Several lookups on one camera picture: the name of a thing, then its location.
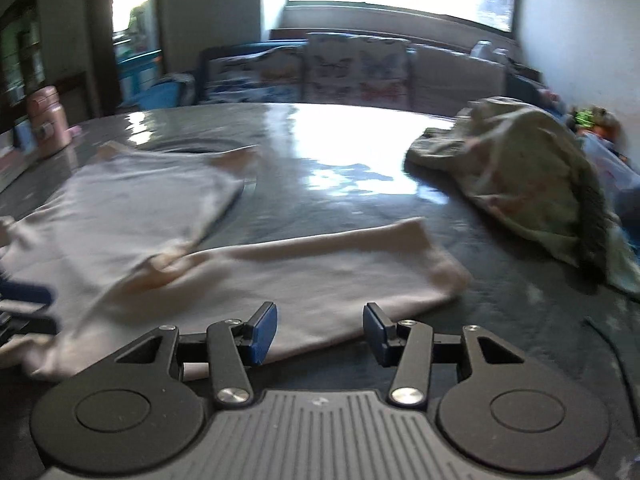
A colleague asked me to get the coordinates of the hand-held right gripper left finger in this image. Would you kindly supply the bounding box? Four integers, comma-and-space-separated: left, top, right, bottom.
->
114, 302, 278, 408

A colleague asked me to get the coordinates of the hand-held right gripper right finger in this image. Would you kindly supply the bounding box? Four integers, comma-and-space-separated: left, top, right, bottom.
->
362, 302, 526, 407

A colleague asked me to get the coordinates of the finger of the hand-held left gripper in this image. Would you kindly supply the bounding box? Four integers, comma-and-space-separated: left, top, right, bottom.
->
0, 279, 53, 306
0, 312, 58, 338

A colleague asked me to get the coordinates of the cream garment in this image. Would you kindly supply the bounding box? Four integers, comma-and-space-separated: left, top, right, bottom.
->
0, 142, 473, 381

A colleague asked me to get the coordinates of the floral clothes pile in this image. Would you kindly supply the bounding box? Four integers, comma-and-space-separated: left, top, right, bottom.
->
405, 96, 615, 281

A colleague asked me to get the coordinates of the pink and white tissue box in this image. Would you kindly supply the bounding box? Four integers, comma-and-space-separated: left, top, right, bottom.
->
0, 127, 40, 192

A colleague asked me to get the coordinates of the pink cartoon face bottle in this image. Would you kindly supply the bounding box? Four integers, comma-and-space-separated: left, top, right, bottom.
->
27, 86, 72, 155

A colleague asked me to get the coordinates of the round black induction hotplate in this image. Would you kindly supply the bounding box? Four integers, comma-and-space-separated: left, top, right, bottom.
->
147, 134, 258, 157

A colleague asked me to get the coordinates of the blue cabinet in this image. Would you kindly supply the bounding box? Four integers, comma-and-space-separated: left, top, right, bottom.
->
117, 50, 164, 106

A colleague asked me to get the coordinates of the blue blanket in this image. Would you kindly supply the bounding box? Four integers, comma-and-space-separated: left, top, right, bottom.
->
149, 75, 199, 109

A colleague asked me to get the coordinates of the butterfly print cushion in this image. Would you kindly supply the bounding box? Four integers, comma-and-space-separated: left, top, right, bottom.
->
206, 49, 307, 104
305, 34, 415, 109

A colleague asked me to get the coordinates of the pale plain cushion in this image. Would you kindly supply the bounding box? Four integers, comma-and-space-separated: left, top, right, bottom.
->
414, 45, 507, 112

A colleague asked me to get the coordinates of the light blue garment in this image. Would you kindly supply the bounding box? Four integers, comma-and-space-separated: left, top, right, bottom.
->
580, 132, 640, 303

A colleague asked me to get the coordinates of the blue sofa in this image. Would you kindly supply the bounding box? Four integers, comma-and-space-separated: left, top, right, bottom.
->
196, 30, 548, 111

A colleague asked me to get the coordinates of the black cable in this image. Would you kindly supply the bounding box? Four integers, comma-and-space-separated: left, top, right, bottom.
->
584, 316, 640, 403

